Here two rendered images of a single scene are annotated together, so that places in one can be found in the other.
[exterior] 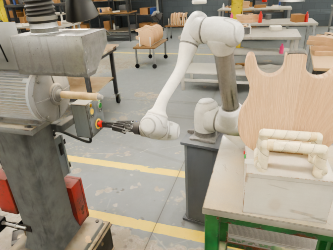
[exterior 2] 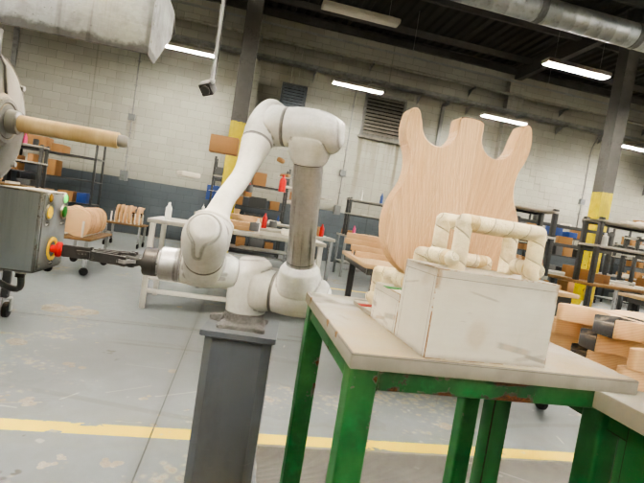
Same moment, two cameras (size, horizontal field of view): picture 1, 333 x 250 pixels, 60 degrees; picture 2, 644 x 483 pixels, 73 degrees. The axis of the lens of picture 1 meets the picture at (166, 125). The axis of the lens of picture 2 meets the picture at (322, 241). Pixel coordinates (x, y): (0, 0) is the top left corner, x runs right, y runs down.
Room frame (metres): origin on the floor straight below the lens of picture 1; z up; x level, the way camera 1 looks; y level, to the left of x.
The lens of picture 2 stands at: (0.18, 0.34, 1.16)
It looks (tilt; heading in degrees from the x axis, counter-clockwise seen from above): 3 degrees down; 330
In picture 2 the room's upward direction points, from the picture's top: 9 degrees clockwise
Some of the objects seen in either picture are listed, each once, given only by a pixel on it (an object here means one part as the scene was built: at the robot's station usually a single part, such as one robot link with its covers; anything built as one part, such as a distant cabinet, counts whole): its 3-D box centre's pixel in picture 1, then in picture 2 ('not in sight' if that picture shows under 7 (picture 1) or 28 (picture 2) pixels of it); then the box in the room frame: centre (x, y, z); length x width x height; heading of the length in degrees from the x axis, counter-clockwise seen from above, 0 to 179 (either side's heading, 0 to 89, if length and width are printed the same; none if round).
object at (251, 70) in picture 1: (254, 65); (416, 128); (0.99, -0.32, 1.40); 0.07 x 0.04 x 0.09; 74
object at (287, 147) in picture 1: (293, 147); (502, 227); (0.76, -0.39, 1.20); 0.20 x 0.03 x 0.03; 74
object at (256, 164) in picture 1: (258, 157); (442, 256); (0.83, -0.31, 1.12); 0.11 x 0.03 x 0.03; 165
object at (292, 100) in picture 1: (288, 107); (454, 202); (0.96, -0.45, 1.25); 0.35 x 0.04 x 0.40; 74
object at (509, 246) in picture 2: (314, 149); (508, 252); (0.82, -0.49, 1.15); 0.03 x 0.03 x 0.09
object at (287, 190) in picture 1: (284, 184); (472, 310); (0.81, -0.40, 1.02); 0.27 x 0.15 x 0.17; 75
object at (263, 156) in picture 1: (263, 157); (460, 245); (0.79, -0.31, 1.15); 0.03 x 0.03 x 0.09
